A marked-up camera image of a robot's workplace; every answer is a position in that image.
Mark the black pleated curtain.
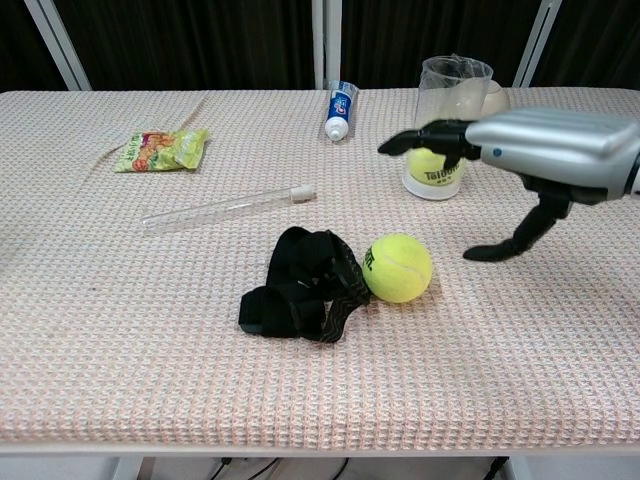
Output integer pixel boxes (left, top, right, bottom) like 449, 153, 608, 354
0, 0, 640, 93

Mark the green snack packet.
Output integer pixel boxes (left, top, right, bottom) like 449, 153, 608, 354
114, 127, 210, 174

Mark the blue white toothpaste tube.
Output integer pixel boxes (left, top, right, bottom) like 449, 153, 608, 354
323, 79, 361, 143

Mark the glass test tube with stopper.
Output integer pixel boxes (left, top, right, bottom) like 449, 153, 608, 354
141, 183, 318, 231

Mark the white table frame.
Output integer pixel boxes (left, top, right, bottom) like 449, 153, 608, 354
0, 441, 640, 480

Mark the yellow tennis ball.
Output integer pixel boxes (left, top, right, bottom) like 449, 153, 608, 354
361, 233, 434, 305
405, 146, 467, 188

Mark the black elastic strap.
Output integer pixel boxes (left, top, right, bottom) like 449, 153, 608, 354
237, 225, 372, 345

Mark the beige upturned bowl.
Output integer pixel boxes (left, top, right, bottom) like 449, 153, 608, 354
449, 78, 512, 117

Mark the white slanted frame post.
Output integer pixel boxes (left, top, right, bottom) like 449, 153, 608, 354
23, 0, 93, 92
512, 0, 559, 89

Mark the white upright frame post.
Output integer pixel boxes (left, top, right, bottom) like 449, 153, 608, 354
310, 0, 343, 91

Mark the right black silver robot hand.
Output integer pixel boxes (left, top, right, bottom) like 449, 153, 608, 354
377, 107, 640, 262

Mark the pink checked tablecloth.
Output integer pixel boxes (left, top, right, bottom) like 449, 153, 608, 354
0, 87, 640, 448

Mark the clear plastic cup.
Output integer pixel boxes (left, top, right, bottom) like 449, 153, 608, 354
402, 54, 494, 202

